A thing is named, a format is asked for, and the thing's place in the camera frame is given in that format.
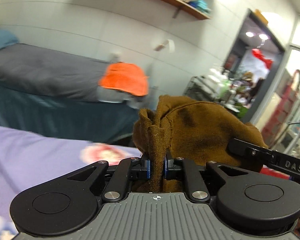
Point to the dark grey blanket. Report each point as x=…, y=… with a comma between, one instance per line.
x=49, y=72

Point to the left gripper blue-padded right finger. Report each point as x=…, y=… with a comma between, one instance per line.
x=188, y=173

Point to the purple floral bed sheet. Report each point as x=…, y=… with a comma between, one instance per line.
x=28, y=159

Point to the grey towel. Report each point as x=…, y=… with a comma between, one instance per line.
x=118, y=96

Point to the brown knit sweater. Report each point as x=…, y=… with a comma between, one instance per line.
x=195, y=130

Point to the black wire rack shelf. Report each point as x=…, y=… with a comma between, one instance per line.
x=199, y=90

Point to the orange towel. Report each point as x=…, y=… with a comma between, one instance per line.
x=125, y=77

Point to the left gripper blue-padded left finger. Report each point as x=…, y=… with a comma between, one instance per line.
x=117, y=188

